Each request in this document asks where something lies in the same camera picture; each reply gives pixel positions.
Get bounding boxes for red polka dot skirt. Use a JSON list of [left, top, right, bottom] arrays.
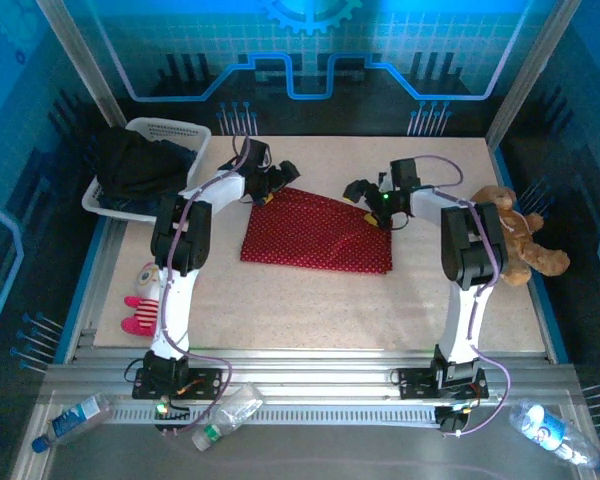
[[239, 187, 394, 275]]

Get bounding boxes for dark blue jeans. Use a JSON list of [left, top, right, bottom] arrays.
[[97, 138, 200, 215]]

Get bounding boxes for black skirt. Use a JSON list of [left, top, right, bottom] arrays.
[[95, 127, 194, 201]]

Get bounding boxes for white plastic laundry basket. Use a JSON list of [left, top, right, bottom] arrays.
[[81, 117, 213, 221]]

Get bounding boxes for brown teddy bear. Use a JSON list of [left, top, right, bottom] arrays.
[[469, 184, 571, 287]]

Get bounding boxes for pink striped plush doll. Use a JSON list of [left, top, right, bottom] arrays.
[[120, 262, 162, 337]]

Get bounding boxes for black control box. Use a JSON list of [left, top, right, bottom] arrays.
[[152, 394, 191, 437], [435, 405, 474, 435]]

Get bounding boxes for clear bottle with green cap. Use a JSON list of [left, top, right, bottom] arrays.
[[191, 382, 265, 453]]

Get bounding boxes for large bottle with blue label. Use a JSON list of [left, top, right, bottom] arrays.
[[508, 399, 600, 476]]

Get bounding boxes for plastic bottle with blue cap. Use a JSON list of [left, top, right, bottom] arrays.
[[31, 392, 114, 454]]

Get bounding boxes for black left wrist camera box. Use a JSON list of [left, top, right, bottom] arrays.
[[236, 139, 272, 174]]

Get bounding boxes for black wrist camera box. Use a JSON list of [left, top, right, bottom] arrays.
[[236, 139, 272, 174], [389, 157, 422, 190]]

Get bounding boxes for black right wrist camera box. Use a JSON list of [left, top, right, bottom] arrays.
[[389, 157, 422, 190]]

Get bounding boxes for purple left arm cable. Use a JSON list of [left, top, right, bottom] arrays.
[[152, 132, 254, 439]]

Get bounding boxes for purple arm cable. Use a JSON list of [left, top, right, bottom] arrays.
[[152, 132, 254, 439], [414, 154, 512, 439]]

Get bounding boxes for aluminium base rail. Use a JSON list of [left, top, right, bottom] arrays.
[[37, 344, 589, 401]]

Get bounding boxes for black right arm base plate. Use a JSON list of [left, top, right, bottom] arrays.
[[395, 367, 490, 401]]

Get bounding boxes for aluminium frame post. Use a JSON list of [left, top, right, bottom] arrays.
[[34, 0, 129, 129], [484, 0, 571, 149]]

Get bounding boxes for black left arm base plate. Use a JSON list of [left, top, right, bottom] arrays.
[[132, 367, 225, 401]]

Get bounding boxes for slotted grey cable duct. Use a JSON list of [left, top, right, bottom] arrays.
[[102, 404, 441, 426]]

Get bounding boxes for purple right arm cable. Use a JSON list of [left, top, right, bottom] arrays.
[[414, 154, 512, 439]]

